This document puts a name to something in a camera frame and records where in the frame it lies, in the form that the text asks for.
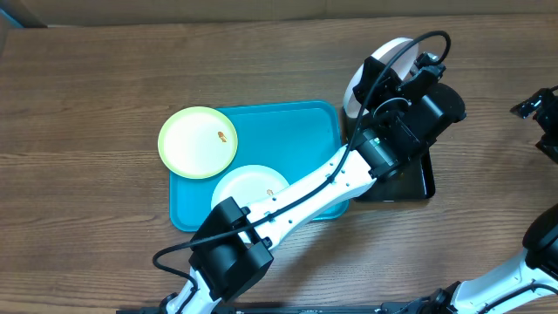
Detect white plate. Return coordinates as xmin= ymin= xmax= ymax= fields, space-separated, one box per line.
xmin=211 ymin=165 xmax=289 ymax=208
xmin=342 ymin=37 xmax=422 ymax=119

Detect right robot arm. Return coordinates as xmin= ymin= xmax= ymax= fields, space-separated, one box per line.
xmin=399 ymin=86 xmax=557 ymax=314

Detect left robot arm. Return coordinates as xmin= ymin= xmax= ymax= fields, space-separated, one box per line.
xmin=161 ymin=53 xmax=466 ymax=313

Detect black water tray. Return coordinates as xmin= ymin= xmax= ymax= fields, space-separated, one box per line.
xmin=344 ymin=105 xmax=435 ymax=202

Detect teal plastic tray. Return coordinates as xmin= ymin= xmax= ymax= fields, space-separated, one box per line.
xmin=169 ymin=100 xmax=341 ymax=232

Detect yellow-green plate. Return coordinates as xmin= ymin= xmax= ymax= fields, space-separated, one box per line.
xmin=158 ymin=106 xmax=239 ymax=180

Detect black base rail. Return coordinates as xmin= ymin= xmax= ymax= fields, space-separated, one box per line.
xmin=115 ymin=300 xmax=437 ymax=314

